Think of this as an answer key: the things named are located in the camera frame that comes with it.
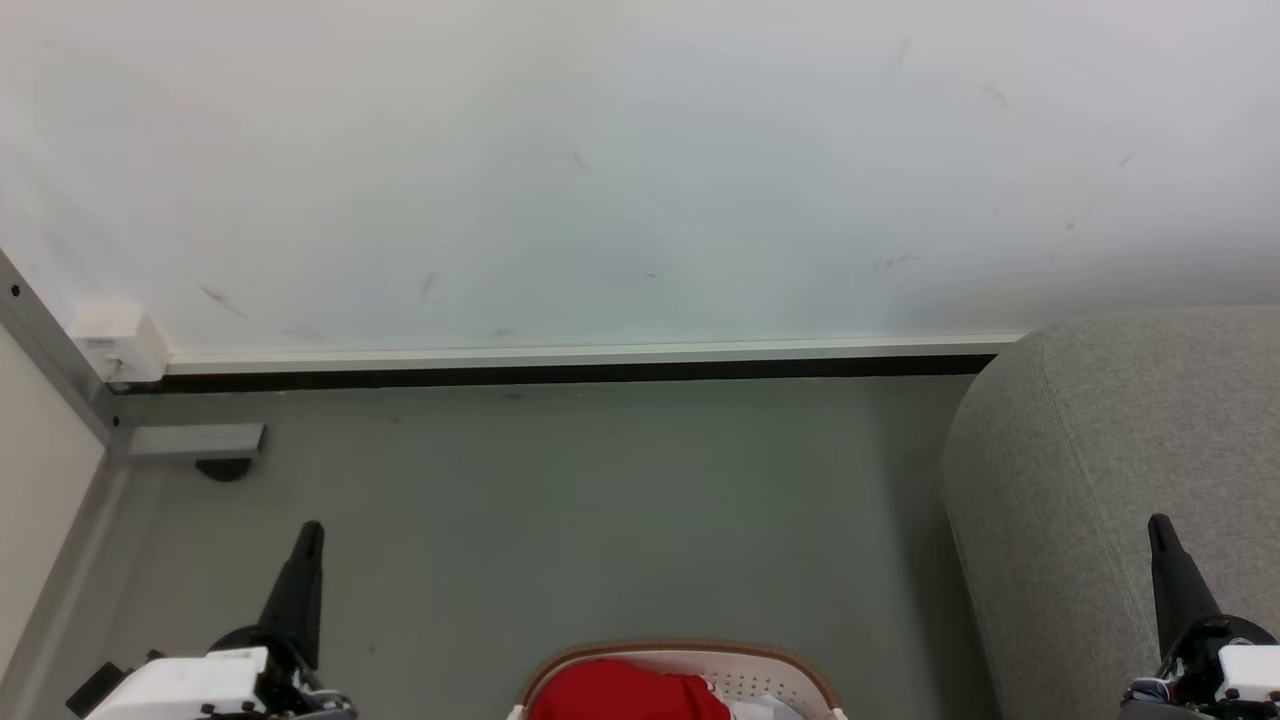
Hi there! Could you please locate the white laundry basket brown rim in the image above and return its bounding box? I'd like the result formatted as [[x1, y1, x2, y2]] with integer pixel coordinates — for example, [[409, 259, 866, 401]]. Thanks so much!
[[507, 640, 849, 720]]

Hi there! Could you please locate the grey metal bracket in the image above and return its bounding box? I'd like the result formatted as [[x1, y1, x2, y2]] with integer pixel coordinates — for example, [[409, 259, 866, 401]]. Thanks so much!
[[128, 423, 267, 463]]

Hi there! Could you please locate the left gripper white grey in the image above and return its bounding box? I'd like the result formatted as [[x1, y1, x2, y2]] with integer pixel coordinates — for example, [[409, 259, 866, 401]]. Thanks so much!
[[85, 520, 358, 720]]

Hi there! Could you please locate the beige partition panel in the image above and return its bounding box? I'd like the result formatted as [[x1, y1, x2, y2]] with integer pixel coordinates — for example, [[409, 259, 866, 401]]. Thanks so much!
[[0, 325, 106, 681]]

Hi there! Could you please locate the white wall socket box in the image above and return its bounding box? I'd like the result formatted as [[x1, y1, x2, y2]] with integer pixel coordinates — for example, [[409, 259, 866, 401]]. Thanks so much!
[[72, 305, 171, 386]]

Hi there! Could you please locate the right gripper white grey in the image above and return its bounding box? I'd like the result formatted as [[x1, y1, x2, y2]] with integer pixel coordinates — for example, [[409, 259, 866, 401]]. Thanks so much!
[[1120, 513, 1280, 720]]

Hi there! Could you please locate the red garment with white trim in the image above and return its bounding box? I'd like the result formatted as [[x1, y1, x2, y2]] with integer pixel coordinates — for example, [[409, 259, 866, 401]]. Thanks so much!
[[527, 658, 734, 720]]

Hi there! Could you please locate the grey metal frame post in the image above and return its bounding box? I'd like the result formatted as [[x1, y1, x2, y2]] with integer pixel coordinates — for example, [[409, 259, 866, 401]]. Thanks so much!
[[0, 248, 131, 720]]

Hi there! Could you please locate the white cloth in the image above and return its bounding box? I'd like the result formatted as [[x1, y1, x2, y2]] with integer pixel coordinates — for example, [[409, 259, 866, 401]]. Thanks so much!
[[730, 693, 806, 720]]

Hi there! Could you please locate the white and black baseboard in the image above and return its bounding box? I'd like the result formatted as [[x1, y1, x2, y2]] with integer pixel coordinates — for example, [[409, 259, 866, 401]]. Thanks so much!
[[110, 333, 1028, 394]]

